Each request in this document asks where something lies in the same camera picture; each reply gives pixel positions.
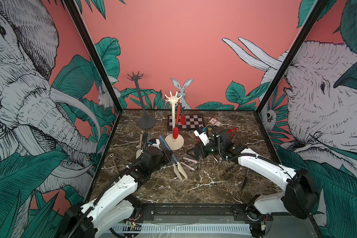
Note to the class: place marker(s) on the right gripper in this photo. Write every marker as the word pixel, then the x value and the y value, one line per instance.
pixel 197 149

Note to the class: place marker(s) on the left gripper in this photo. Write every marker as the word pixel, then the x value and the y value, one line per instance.
pixel 167 158

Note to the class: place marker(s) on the cream utensil rack stand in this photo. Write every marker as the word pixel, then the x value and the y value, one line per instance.
pixel 174 140

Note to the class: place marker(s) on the red handled steel tongs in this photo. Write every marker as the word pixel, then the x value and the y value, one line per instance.
pixel 231 133

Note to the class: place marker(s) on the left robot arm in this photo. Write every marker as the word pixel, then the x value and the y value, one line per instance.
pixel 116 202

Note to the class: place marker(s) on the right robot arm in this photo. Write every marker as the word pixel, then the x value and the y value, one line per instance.
pixel 298 195

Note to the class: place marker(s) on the white tipped steel tongs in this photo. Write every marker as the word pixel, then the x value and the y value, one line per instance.
pixel 218 160

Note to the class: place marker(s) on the dark grey utensil rack stand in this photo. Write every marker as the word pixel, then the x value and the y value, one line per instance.
pixel 147 121

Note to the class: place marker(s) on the chessboard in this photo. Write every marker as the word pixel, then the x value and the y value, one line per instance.
pixel 192 122

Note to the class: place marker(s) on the playing card box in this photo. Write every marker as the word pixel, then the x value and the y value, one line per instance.
pixel 215 122

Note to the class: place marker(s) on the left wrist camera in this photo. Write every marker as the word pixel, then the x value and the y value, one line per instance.
pixel 154 143

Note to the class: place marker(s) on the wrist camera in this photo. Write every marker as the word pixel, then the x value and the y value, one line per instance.
pixel 154 143
pixel 202 135

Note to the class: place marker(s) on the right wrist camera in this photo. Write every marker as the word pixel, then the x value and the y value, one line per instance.
pixel 202 135

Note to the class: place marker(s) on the white slotted cable duct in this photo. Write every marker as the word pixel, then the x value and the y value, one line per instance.
pixel 147 228

